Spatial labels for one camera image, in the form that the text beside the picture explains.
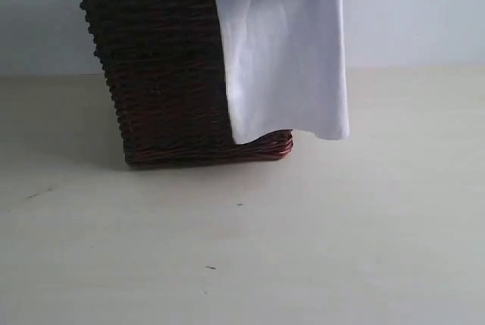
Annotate white t-shirt red lettering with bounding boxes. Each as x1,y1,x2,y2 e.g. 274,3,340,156
216,0,349,144

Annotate dark red wicker basket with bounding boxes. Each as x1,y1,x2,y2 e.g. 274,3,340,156
80,0,293,167

